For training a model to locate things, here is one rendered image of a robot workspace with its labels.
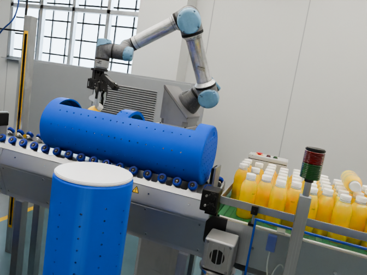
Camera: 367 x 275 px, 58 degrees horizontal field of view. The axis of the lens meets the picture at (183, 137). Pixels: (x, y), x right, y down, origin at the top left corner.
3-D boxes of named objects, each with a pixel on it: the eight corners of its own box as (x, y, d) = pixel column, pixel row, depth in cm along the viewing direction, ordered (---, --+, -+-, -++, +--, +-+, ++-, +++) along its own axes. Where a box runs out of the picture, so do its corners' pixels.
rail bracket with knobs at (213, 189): (204, 206, 143) (208, 183, 142) (220, 210, 141) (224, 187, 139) (197, 213, 134) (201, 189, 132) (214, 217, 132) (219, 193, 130)
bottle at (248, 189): (232, 213, 140) (239, 174, 137) (244, 212, 143) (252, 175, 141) (242, 220, 134) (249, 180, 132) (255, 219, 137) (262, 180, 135)
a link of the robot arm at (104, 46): (112, 39, 171) (95, 36, 171) (109, 60, 173) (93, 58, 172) (114, 41, 179) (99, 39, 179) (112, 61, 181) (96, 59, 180)
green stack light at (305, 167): (299, 173, 112) (302, 159, 111) (319, 178, 110) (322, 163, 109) (299, 177, 106) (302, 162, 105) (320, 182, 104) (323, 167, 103)
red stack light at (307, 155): (302, 159, 111) (304, 148, 111) (322, 163, 109) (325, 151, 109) (302, 162, 105) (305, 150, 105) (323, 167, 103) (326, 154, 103)
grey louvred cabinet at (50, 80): (41, 169, 453) (51, 63, 432) (187, 213, 379) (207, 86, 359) (7, 177, 402) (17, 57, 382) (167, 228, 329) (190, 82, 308)
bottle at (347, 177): (337, 174, 144) (341, 183, 129) (351, 166, 142) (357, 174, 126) (346, 187, 144) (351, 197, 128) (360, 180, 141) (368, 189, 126)
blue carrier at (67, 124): (74, 141, 200) (75, 94, 192) (213, 173, 173) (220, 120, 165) (39, 154, 174) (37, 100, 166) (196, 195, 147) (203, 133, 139)
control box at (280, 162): (248, 168, 185) (251, 150, 183) (284, 177, 178) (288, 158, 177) (244, 172, 175) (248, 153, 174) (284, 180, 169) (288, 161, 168)
